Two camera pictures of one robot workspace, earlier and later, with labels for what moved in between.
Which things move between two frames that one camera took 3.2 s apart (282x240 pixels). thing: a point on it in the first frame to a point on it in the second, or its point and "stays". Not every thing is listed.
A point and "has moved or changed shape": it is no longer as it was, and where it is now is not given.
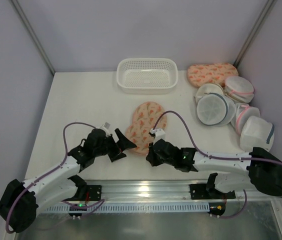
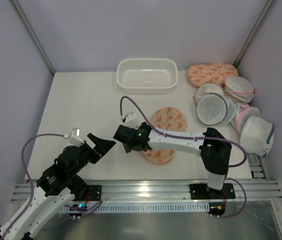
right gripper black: [156, 152] to [125, 137]
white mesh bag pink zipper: [238, 89] stays
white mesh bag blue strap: [256, 132] stays
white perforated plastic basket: [147, 76] stays
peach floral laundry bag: [145, 116] has moved or changed shape
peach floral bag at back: [200, 74] stays
